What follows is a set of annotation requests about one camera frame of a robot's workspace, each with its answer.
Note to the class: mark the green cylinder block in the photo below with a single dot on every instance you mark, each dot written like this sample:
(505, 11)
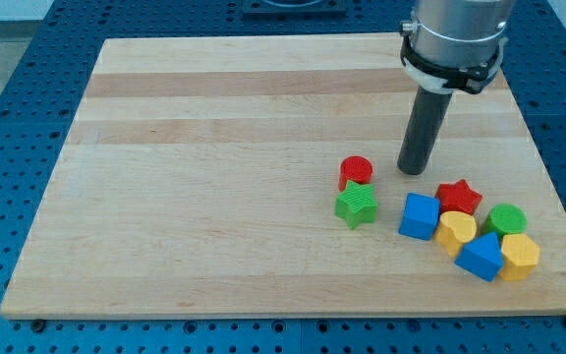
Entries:
(504, 219)

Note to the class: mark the blue triangle block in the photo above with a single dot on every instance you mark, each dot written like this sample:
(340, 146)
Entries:
(482, 257)

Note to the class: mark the yellow heart block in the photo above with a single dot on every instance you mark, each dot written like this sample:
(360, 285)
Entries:
(454, 230)

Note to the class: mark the wooden board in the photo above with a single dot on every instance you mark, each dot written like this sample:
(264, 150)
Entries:
(200, 175)

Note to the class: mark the red cylinder block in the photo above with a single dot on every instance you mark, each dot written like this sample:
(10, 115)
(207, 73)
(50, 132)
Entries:
(354, 168)

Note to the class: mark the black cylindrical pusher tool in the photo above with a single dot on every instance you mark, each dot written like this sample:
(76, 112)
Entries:
(426, 117)

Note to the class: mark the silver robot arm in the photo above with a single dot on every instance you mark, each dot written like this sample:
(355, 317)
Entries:
(451, 45)

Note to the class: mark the blue cube block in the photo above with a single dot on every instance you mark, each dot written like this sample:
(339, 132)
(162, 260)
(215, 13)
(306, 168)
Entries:
(420, 216)

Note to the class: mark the green star block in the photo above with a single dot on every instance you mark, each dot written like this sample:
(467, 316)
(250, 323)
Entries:
(356, 204)

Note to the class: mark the yellow hexagon block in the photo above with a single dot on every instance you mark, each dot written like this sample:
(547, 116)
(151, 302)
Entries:
(521, 255)

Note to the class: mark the red star block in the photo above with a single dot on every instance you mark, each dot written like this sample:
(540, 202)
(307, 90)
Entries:
(458, 196)

